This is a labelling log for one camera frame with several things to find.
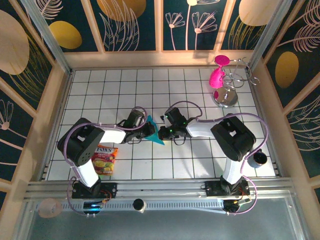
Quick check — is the blue cloth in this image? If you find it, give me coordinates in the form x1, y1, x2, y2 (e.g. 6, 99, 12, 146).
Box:
143, 115, 166, 147

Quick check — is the red fruit candy bag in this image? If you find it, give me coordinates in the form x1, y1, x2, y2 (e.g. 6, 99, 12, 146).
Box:
91, 144, 119, 176

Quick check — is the pink wine glass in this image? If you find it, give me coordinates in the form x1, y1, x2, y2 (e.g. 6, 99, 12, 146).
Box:
209, 55, 231, 90

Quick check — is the black round knob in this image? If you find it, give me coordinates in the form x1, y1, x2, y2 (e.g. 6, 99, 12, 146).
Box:
132, 198, 147, 213

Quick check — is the dark mug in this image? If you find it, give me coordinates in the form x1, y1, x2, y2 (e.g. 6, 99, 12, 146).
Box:
247, 148, 268, 169

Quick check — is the translucent round disc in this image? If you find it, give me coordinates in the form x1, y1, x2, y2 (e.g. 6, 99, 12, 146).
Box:
37, 198, 63, 219

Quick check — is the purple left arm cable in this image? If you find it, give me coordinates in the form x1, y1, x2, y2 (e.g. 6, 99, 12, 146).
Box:
63, 106, 148, 217

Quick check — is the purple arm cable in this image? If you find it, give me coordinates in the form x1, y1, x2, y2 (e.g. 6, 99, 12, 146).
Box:
166, 100, 269, 216
63, 106, 148, 217

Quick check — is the aluminium mounting rail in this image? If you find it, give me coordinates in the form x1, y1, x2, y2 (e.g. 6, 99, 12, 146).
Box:
23, 176, 297, 201

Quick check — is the chrome wire glass rack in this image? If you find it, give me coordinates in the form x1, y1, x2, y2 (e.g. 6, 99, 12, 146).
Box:
212, 57, 261, 109

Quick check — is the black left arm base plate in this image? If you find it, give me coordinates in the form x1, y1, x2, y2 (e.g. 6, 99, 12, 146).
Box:
71, 181, 118, 200

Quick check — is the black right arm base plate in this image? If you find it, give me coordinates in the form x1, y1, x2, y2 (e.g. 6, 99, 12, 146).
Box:
204, 180, 251, 198

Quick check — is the slotted grey cable duct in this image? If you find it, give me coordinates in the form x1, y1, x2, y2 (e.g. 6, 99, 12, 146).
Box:
34, 199, 226, 214

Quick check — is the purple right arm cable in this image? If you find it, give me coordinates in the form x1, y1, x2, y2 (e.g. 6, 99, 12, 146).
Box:
166, 100, 269, 216

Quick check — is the grey table side rail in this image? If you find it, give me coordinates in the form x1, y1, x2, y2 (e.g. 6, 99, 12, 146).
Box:
247, 69, 283, 176
38, 69, 75, 181

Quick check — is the aluminium frame post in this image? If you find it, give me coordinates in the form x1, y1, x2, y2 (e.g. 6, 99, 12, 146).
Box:
19, 0, 74, 76
246, 0, 295, 73

